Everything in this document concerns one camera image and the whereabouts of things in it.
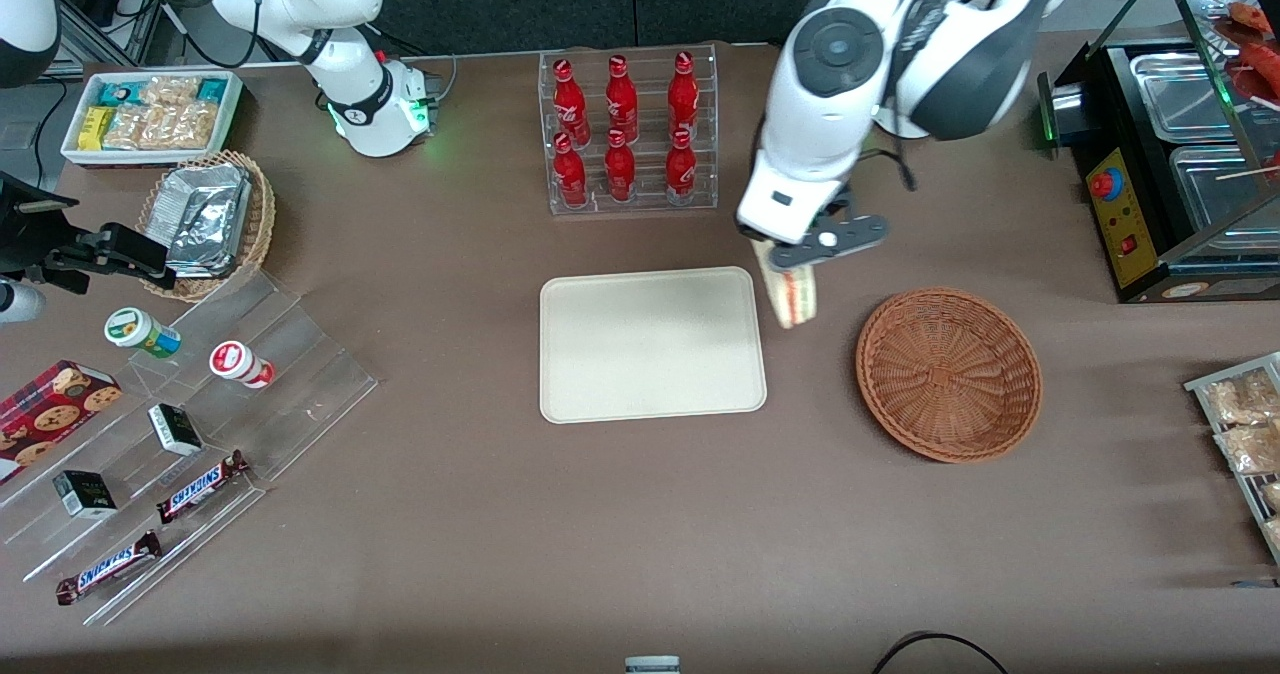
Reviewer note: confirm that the red label white cup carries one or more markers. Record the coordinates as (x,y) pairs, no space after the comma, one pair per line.
(235,361)

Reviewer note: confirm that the clear acrylic stepped display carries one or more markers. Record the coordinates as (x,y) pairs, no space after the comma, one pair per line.
(300,374)

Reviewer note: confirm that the yellow snack packet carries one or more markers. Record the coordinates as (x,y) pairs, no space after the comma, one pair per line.
(96,129)

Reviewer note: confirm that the light tan wicker basket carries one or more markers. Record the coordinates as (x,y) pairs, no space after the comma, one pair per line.
(258,214)

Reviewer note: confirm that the white grey capped object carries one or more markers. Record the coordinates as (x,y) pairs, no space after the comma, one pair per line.
(652,666)

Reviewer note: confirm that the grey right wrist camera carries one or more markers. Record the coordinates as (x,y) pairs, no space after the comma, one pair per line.
(18,304)

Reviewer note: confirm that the beige snack pack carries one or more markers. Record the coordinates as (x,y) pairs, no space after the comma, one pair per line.
(128,127)
(170,91)
(182,126)

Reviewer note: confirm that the triangle sandwich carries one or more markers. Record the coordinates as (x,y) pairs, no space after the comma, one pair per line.
(795,299)

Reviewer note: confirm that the red tartan cookie box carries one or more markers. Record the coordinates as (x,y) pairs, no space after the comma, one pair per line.
(50,414)

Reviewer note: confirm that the cream rectangular plastic tray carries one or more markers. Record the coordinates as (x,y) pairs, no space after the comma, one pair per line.
(650,344)

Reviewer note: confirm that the green label white cup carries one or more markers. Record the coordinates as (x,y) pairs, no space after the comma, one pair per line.
(135,329)

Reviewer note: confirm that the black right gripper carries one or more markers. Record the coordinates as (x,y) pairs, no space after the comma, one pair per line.
(30,239)

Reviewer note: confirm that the teal snack packet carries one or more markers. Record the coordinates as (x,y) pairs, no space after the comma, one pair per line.
(120,92)
(211,90)

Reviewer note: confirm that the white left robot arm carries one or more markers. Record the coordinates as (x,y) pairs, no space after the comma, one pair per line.
(850,54)

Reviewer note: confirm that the silver foil pouch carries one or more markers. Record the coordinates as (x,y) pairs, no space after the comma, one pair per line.
(205,239)
(205,179)

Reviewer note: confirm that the Snickers chocolate bar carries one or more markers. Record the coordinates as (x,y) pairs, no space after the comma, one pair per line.
(108,567)
(200,487)

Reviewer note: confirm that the red cola bottle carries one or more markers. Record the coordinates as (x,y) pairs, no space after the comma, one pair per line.
(684,94)
(680,169)
(620,169)
(571,104)
(570,174)
(621,99)

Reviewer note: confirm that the steel warmer pan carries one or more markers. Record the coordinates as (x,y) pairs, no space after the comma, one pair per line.
(1180,94)
(1215,194)

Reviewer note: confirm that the clear bag beige snacks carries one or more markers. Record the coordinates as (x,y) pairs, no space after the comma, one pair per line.
(1274,534)
(1272,496)
(1250,449)
(1240,399)

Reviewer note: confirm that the grey metal frame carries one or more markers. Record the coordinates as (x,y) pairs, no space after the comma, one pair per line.
(140,14)

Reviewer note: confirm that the black food warmer yellow panel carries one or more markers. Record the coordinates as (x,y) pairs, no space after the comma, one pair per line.
(1120,214)

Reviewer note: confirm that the grey metal snack rack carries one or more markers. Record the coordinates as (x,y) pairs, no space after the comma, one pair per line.
(1200,386)

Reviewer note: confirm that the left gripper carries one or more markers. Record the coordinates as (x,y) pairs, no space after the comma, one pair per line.
(746,232)

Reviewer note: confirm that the white snack bin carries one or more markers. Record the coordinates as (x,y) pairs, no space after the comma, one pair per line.
(70,149)

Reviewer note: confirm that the small black box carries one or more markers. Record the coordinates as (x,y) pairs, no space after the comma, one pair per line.
(175,429)
(85,494)

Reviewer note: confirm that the red sausage skewer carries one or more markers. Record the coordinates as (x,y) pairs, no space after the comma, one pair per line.
(1262,66)
(1252,17)

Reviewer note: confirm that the clear acrylic bottle rack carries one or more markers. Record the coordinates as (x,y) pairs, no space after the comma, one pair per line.
(645,129)

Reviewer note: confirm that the small silver black device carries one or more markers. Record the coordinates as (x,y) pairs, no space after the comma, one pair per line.
(1065,104)

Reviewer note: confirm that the brown round wicker basket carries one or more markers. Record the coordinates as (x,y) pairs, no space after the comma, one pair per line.
(950,374)

